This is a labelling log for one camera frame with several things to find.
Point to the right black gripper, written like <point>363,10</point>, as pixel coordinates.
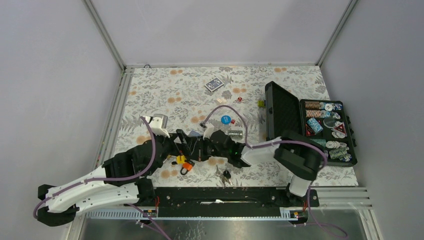
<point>203,156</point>

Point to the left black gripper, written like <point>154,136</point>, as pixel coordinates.
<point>186,148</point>

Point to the yellow padlock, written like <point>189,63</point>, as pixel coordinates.
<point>180,160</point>

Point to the orange padlock with key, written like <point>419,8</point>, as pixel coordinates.
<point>186,167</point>

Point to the black headed key bunch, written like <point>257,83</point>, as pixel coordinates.
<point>224,176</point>

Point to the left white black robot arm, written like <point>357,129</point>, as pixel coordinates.
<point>120,180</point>

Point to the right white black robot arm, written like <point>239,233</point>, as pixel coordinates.
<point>300,155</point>

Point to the blue playing card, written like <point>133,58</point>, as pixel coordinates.
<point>194,133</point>

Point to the patterned poker chip roll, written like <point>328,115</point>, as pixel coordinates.
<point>235,133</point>

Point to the blue round poker chip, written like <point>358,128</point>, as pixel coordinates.
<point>226,119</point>

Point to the translucent small cube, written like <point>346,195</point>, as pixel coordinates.
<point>221,101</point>

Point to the floral tablecloth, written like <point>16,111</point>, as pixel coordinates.
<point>180,94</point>

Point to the yellow green small die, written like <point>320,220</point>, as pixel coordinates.
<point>261,104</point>

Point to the blue playing card deck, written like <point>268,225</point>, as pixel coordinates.
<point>214,84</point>

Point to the black poker chip case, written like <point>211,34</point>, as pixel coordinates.
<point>323,121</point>

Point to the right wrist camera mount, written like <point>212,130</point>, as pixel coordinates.
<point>208,130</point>

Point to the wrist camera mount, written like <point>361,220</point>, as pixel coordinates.
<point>208,130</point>
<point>158,123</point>

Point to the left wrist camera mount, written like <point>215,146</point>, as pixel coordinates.
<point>158,123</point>

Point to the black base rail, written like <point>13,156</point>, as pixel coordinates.
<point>224,202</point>

